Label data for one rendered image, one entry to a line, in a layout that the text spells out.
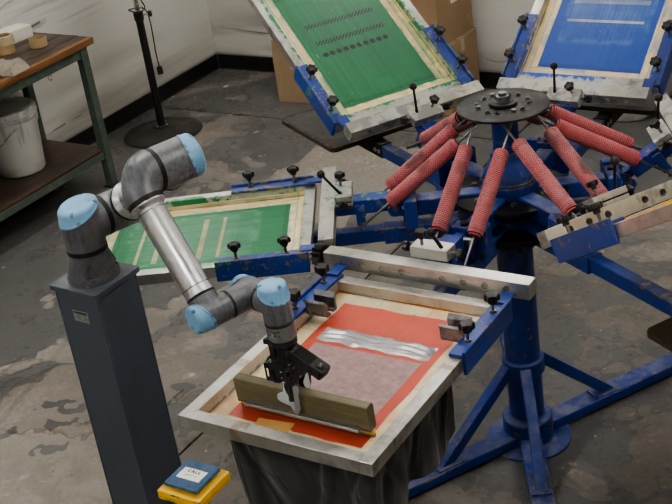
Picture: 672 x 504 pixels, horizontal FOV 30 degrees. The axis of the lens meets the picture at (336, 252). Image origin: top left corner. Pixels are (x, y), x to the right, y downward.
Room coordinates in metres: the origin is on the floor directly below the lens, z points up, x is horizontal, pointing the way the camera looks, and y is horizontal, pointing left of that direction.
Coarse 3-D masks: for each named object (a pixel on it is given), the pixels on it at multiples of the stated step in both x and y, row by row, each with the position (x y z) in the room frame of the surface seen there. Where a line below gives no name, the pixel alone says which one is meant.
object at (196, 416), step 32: (352, 288) 3.30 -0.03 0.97; (384, 288) 3.25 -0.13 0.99; (416, 288) 3.22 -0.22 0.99; (256, 352) 2.99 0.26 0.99; (224, 384) 2.85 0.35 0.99; (448, 384) 2.73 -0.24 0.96; (192, 416) 2.72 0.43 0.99; (416, 416) 2.59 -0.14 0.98; (288, 448) 2.54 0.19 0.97; (320, 448) 2.50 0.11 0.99; (384, 448) 2.46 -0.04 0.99
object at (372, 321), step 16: (336, 320) 3.17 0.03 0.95; (352, 320) 3.15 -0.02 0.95; (368, 320) 3.14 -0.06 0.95; (384, 320) 3.12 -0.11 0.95; (320, 352) 3.00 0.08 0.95; (336, 352) 2.99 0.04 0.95; (352, 352) 2.98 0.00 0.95; (336, 368) 2.91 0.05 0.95; (320, 384) 2.84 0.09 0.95; (240, 416) 2.75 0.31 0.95; (256, 416) 2.73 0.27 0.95; (272, 416) 2.72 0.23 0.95
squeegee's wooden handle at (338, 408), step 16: (240, 384) 2.77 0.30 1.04; (256, 384) 2.74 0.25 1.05; (272, 384) 2.72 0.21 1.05; (240, 400) 2.78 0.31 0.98; (256, 400) 2.75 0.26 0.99; (272, 400) 2.72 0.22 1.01; (304, 400) 2.66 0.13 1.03; (320, 400) 2.63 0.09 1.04; (336, 400) 2.60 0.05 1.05; (352, 400) 2.59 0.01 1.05; (320, 416) 2.63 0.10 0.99; (336, 416) 2.60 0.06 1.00; (352, 416) 2.58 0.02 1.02; (368, 416) 2.55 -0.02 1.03
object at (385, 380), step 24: (384, 336) 3.04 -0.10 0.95; (408, 336) 3.02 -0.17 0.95; (432, 336) 3.00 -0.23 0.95; (360, 360) 2.93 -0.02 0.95; (384, 360) 2.91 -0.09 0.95; (408, 360) 2.89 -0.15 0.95; (432, 360) 2.87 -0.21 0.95; (336, 384) 2.83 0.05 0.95; (360, 384) 2.81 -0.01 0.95; (384, 384) 2.79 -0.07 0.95; (408, 384) 2.78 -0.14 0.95; (384, 408) 2.68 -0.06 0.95; (312, 432) 2.63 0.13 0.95; (336, 432) 2.61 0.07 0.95
